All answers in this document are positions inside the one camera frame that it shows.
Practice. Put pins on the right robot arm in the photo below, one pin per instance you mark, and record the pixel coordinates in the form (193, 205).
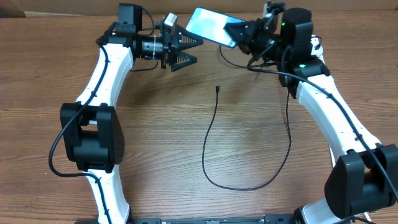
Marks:
(364, 177)

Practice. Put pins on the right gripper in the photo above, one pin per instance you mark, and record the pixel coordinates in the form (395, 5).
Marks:
(245, 43)

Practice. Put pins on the white power strip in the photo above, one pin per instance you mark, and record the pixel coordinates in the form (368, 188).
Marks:
(319, 53)

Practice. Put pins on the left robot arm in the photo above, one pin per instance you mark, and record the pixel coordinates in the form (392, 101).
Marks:
(91, 130)

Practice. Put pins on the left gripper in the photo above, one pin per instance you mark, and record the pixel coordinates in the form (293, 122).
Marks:
(171, 45)

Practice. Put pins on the Samsung Galaxy smartphone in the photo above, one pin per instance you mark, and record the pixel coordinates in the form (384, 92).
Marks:
(210, 26)

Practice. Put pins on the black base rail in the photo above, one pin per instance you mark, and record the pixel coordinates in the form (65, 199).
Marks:
(267, 219)

